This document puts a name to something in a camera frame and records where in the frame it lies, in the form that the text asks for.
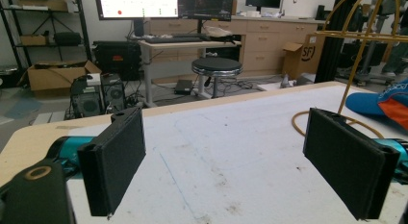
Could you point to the round black stool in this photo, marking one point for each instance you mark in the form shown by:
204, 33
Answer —
216, 68

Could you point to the wooden drawer cabinet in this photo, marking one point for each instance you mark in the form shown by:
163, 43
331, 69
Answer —
266, 44

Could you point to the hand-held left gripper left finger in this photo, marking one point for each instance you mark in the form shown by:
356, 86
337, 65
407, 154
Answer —
110, 163

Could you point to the open cardboard box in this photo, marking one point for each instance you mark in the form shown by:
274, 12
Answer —
57, 77

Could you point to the printed cardboard box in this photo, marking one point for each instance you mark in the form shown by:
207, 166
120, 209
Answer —
303, 59

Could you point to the small black box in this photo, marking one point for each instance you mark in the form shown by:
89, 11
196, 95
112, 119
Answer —
183, 87

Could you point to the light wooden desk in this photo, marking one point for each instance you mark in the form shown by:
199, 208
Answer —
179, 45

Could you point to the small cardboard box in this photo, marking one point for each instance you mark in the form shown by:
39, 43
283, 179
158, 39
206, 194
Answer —
33, 40

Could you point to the black metal shelf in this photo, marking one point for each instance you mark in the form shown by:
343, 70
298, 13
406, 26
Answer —
45, 28

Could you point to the black computer tower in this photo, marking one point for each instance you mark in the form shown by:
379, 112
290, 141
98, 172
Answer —
97, 96

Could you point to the large black case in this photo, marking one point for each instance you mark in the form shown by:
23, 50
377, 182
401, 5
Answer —
117, 59

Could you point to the metal faucet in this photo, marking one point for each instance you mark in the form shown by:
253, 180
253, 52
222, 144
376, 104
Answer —
285, 2

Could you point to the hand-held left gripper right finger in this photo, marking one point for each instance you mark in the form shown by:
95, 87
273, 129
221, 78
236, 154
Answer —
348, 163

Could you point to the black bag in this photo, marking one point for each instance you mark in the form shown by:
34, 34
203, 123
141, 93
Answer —
67, 38

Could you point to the blue and orange cap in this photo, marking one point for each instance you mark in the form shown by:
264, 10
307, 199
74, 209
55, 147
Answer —
380, 104

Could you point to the black keyboard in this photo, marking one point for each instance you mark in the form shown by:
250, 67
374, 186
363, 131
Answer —
173, 39

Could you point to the white-screen monitor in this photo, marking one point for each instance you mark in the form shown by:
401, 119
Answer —
138, 5

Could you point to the dark-screen monitor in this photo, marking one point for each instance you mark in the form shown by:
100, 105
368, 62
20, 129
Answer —
206, 5

